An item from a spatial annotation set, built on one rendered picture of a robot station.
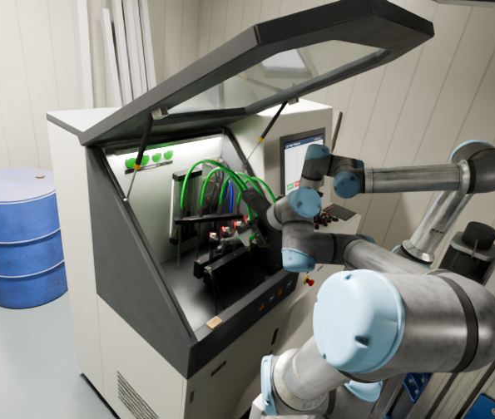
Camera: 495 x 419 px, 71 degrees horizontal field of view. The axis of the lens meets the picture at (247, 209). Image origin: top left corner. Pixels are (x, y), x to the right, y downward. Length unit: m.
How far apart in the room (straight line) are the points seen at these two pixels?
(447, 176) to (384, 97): 1.78
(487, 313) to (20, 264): 2.49
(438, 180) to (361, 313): 0.72
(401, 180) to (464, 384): 0.51
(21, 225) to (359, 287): 2.25
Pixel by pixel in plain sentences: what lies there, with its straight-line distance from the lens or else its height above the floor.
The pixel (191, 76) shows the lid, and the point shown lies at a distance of 0.81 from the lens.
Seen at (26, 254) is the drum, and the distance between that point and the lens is 2.59.
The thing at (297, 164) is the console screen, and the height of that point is 1.29.
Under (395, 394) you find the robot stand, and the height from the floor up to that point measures 1.07.
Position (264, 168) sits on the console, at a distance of 1.62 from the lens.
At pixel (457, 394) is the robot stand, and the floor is 1.24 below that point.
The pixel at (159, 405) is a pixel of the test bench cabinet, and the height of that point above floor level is 0.50.
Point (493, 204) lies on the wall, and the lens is 2.75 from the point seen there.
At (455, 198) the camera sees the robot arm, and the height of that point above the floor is 1.50.
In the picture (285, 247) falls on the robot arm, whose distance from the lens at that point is 0.80.
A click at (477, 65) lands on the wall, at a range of 2.67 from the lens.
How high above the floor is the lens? 1.87
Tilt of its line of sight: 27 degrees down
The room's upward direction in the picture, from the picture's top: 9 degrees clockwise
